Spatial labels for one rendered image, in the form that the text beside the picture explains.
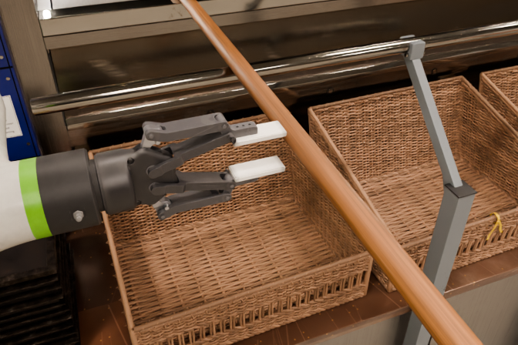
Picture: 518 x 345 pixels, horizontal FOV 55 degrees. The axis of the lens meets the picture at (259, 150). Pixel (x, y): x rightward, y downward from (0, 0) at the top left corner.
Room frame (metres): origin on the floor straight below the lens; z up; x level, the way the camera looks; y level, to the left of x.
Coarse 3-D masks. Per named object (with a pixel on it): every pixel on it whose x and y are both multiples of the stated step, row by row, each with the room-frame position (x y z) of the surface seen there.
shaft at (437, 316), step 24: (192, 0) 1.08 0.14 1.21; (216, 24) 0.95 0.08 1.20; (216, 48) 0.86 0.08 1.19; (240, 72) 0.74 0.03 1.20; (264, 96) 0.65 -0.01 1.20; (288, 120) 0.58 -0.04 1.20; (288, 144) 0.55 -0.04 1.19; (312, 144) 0.53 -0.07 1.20; (312, 168) 0.49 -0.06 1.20; (336, 192) 0.44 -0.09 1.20; (360, 216) 0.39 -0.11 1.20; (360, 240) 0.38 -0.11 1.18; (384, 240) 0.36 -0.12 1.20; (384, 264) 0.34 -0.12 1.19; (408, 264) 0.33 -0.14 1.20; (408, 288) 0.30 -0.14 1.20; (432, 288) 0.30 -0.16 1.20; (432, 312) 0.28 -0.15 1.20; (432, 336) 0.26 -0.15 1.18; (456, 336) 0.25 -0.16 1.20
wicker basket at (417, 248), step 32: (384, 96) 1.32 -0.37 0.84; (448, 96) 1.41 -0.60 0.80; (480, 96) 1.35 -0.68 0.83; (320, 128) 1.16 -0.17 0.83; (352, 128) 1.26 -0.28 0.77; (384, 128) 1.30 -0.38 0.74; (416, 128) 1.34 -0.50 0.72; (448, 128) 1.38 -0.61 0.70; (480, 128) 1.32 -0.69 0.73; (512, 128) 1.22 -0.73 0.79; (352, 160) 1.24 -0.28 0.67; (384, 160) 1.28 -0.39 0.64; (416, 160) 1.31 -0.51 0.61; (480, 160) 1.29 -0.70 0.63; (512, 160) 1.19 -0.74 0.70; (384, 192) 1.18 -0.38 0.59; (416, 192) 1.18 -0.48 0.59; (480, 192) 1.18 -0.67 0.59; (512, 192) 1.16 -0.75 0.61; (384, 224) 0.87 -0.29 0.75; (416, 224) 1.04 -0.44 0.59; (480, 224) 0.89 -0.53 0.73; (512, 224) 0.94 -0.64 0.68; (416, 256) 0.83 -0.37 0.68; (480, 256) 0.91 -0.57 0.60
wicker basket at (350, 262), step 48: (288, 192) 1.16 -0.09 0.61; (144, 240) 0.98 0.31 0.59; (192, 240) 0.98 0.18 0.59; (240, 240) 0.98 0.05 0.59; (288, 240) 0.98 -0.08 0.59; (336, 240) 0.93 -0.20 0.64; (144, 288) 0.81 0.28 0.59; (192, 288) 0.81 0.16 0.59; (240, 288) 0.81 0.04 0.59; (288, 288) 0.72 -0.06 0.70; (336, 288) 0.81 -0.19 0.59; (144, 336) 0.60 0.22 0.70; (192, 336) 0.64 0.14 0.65; (240, 336) 0.68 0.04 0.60
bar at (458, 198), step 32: (448, 32) 0.98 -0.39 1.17; (480, 32) 1.00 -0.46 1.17; (512, 32) 1.03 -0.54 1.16; (256, 64) 0.83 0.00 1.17; (288, 64) 0.85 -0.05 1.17; (320, 64) 0.87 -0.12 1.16; (416, 64) 0.93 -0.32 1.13; (64, 96) 0.71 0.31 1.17; (96, 96) 0.72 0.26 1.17; (128, 96) 0.74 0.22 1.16; (416, 96) 0.90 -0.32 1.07; (448, 160) 0.79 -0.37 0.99; (448, 192) 0.75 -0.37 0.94; (448, 224) 0.73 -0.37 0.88; (448, 256) 0.73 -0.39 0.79; (416, 320) 0.74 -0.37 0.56
